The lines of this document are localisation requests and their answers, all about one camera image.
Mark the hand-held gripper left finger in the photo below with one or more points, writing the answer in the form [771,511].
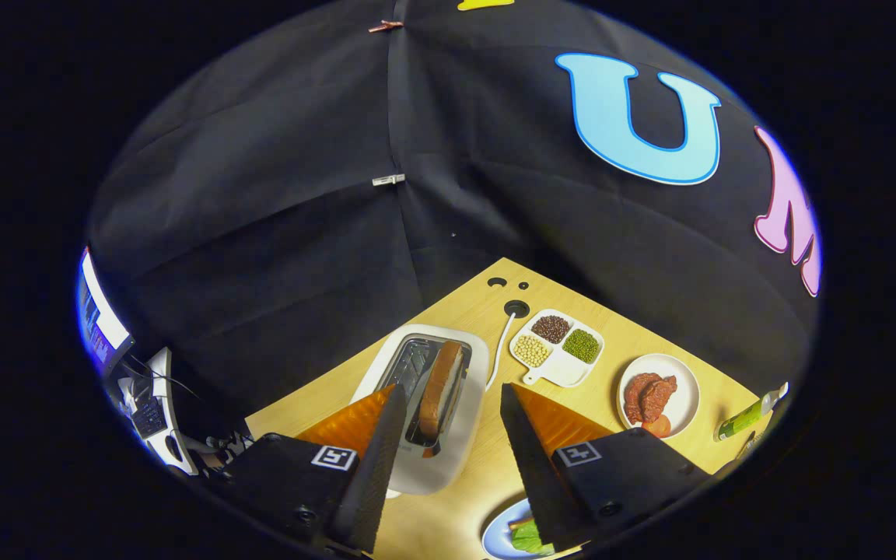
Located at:
[374,474]

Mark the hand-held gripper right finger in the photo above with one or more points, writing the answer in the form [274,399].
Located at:
[533,474]

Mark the green lettuce leaf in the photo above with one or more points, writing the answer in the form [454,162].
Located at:
[530,538]

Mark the toasted bread slice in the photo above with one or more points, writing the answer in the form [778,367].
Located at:
[442,389]

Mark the blue plate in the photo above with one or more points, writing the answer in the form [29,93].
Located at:
[495,537]

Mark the white toaster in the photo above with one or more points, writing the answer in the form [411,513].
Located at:
[460,451]

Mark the divided white bean dish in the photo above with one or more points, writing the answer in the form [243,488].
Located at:
[561,372]

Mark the orange carrot slice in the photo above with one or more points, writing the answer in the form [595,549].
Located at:
[656,427]

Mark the brown meat pieces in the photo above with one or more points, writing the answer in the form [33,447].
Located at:
[649,397]

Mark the round white meat plate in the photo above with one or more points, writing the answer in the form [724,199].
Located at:
[685,397]

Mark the green label drink bottle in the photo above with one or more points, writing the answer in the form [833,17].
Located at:
[743,420]

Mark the white keyboard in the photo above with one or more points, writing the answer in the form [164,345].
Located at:
[160,412]

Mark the white cloth clip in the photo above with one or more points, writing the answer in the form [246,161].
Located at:
[389,180]

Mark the black backdrop cloth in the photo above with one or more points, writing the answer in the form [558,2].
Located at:
[261,194]

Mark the computer monitor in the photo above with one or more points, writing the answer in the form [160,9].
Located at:
[102,315]

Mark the reddish cloth clip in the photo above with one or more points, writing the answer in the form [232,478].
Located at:
[386,26]

